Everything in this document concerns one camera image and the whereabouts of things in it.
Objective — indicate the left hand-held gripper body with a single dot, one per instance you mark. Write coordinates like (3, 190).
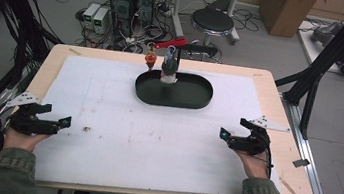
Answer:
(32, 124)

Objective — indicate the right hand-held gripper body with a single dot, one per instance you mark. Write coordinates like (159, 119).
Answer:
(251, 144)

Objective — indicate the black oval tray hanger stand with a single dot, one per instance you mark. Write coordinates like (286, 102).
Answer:
(177, 94)

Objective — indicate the person's left hand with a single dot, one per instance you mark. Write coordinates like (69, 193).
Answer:
(19, 141)

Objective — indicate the person's right hand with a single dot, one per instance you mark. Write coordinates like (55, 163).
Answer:
(255, 166)

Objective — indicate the black tape piece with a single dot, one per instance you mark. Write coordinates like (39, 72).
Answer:
(300, 163)

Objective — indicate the thin wooden stick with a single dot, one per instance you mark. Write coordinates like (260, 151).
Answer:
(289, 189)

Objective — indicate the white foam mat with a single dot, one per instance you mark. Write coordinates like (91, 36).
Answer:
(153, 148)

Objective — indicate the white power supply box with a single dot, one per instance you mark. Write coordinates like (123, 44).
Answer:
(90, 12)
(100, 20)

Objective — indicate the black round stool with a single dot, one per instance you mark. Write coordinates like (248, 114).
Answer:
(212, 20)

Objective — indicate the cardboard box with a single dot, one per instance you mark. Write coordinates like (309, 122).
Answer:
(285, 11)

